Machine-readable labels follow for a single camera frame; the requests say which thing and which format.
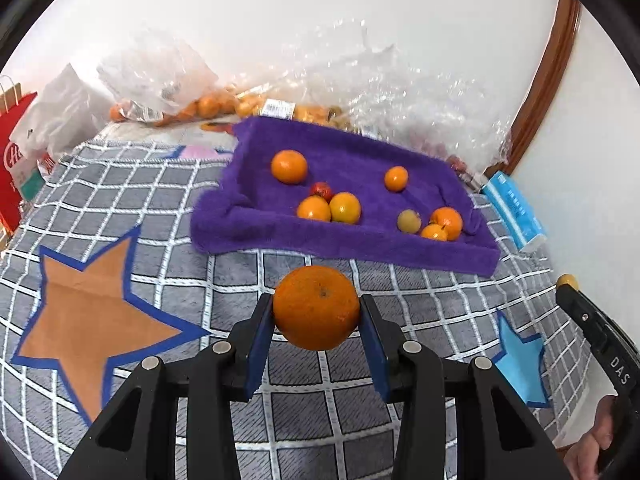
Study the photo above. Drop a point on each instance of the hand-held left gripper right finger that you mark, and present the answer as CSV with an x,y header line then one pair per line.
x,y
377,355

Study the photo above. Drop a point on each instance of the white plastic bag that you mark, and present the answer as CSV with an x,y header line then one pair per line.
x,y
60,110

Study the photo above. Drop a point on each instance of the red cherry tomato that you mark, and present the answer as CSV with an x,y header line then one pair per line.
x,y
321,190

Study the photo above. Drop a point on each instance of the large orange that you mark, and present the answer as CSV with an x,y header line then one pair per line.
x,y
289,166
316,308

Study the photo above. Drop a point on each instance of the pile of bagged tomatoes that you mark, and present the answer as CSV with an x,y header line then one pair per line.
x,y
440,149

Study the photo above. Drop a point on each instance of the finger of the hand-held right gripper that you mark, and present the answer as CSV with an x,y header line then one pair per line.
x,y
582,312

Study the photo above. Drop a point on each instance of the yellow-green jujube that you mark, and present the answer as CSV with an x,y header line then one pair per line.
x,y
409,221
567,281

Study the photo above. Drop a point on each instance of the grey checked star blanket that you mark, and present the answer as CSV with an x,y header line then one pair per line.
x,y
150,200

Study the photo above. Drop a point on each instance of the red paper bag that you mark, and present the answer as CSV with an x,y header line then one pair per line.
x,y
10,185

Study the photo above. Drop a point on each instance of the small orange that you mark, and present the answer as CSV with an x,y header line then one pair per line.
x,y
433,232
447,221
314,208
396,178
345,207

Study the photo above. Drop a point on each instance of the purple towel-lined tray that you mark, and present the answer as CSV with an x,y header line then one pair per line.
x,y
350,160

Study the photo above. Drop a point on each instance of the person's right hand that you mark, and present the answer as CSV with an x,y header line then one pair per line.
x,y
590,445

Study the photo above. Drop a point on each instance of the brown wooden door frame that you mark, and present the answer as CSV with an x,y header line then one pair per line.
x,y
550,60

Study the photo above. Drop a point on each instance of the blue tissue pack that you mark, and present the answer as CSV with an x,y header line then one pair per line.
x,y
515,210

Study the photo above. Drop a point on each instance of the white printed bed sheet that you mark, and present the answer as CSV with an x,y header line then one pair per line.
x,y
150,132

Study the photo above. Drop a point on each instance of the pile of bagged oranges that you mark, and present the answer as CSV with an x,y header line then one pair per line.
x,y
207,106
310,112

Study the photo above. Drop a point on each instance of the clear plastic bag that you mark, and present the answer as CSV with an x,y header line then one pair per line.
x,y
150,70
450,105
340,75

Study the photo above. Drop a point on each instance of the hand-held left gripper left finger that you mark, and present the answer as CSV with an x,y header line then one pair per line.
x,y
255,355

